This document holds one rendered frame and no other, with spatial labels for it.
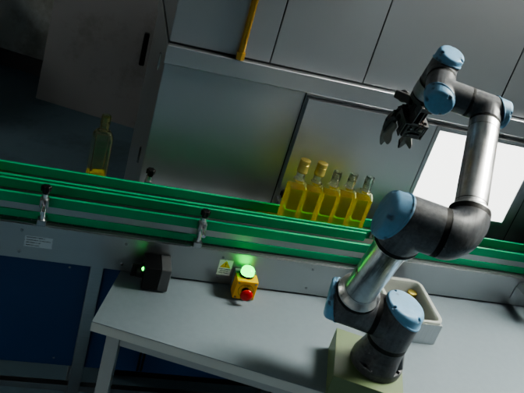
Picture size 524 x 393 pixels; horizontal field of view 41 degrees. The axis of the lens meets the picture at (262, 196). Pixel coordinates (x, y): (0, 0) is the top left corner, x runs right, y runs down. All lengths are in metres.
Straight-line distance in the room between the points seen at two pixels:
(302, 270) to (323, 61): 0.67
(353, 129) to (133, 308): 0.92
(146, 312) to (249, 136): 0.68
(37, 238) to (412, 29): 1.32
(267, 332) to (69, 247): 0.64
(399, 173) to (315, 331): 0.66
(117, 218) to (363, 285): 0.77
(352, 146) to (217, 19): 0.63
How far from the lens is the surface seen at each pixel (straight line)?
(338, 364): 1.99
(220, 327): 2.08
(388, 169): 2.47
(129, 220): 2.11
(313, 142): 2.34
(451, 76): 1.83
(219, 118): 2.28
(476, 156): 1.71
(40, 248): 2.16
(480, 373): 2.36
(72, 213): 2.11
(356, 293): 1.80
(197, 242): 2.13
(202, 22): 2.17
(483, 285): 2.68
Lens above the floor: 2.04
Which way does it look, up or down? 27 degrees down
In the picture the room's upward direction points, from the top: 17 degrees clockwise
